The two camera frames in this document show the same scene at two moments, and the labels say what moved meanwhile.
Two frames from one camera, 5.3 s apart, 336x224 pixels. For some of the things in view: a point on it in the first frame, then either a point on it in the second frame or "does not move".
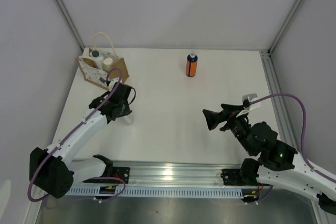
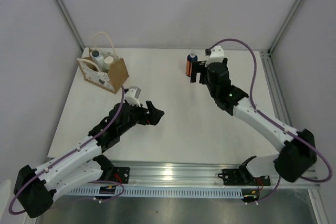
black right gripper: [213, 118] to [197, 67]
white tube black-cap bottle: [98, 58] does not move
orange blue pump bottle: [191, 65] does not move
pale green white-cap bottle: [107, 64] does not move
